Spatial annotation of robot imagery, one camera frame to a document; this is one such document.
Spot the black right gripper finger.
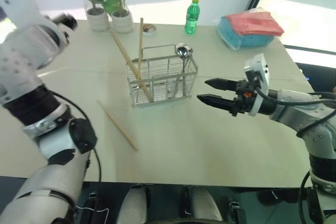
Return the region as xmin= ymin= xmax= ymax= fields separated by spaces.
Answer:
xmin=204 ymin=78 xmax=238 ymax=92
xmin=196 ymin=93 xmax=235 ymax=112

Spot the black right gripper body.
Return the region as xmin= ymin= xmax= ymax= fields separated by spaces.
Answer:
xmin=232 ymin=78 xmax=259 ymax=117

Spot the metal spoon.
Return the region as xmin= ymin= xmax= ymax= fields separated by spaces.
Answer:
xmin=167 ymin=43 xmax=188 ymax=98

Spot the blue cloth pack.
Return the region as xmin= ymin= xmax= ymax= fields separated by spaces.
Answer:
xmin=216 ymin=15 xmax=275 ymax=51

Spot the red cloth pack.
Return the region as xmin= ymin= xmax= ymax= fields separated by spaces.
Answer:
xmin=225 ymin=8 xmax=285 ymax=37

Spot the green plastic bottle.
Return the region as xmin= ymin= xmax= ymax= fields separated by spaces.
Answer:
xmin=184 ymin=0 xmax=201 ymax=36

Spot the black box beside table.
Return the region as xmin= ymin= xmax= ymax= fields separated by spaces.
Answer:
xmin=293 ymin=62 xmax=336 ymax=91

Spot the wooden chopstick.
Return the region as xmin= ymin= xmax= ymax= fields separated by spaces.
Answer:
xmin=137 ymin=17 xmax=144 ymax=81
xmin=109 ymin=30 xmax=154 ymax=103
xmin=97 ymin=99 xmax=139 ymax=152

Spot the small bowl of snacks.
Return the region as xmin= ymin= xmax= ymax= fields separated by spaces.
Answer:
xmin=141 ymin=23 xmax=158 ymax=37

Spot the potted plant white pot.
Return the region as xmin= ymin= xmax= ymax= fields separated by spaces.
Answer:
xmin=78 ymin=0 xmax=111 ymax=32
xmin=101 ymin=0 xmax=135 ymax=35

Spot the white rounded robot leg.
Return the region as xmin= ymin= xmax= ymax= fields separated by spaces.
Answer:
xmin=183 ymin=186 xmax=224 ymax=223
xmin=116 ymin=184 xmax=148 ymax=224

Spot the dark shoe under table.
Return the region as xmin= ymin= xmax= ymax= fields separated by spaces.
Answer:
xmin=258 ymin=186 xmax=303 ymax=208

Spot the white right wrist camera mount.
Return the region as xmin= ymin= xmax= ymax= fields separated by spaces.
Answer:
xmin=243 ymin=52 xmax=271 ymax=117

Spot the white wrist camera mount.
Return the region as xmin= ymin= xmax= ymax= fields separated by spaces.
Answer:
xmin=243 ymin=52 xmax=271 ymax=117
xmin=0 ymin=0 xmax=46 ymax=31

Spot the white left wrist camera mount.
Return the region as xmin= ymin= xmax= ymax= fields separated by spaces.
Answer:
xmin=0 ymin=0 xmax=46 ymax=31

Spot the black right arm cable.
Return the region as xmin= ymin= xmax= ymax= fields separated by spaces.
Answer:
xmin=255 ymin=84 xmax=336 ymax=138

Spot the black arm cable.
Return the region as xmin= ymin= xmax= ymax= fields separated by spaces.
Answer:
xmin=48 ymin=89 xmax=102 ymax=183
xmin=255 ymin=84 xmax=336 ymax=138

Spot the metal wire basket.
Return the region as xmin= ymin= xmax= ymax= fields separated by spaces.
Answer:
xmin=126 ymin=43 xmax=199 ymax=108

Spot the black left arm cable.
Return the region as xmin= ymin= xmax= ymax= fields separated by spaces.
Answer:
xmin=48 ymin=89 xmax=102 ymax=183

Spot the thin white wire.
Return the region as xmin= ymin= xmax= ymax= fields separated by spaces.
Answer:
xmin=75 ymin=206 xmax=110 ymax=214

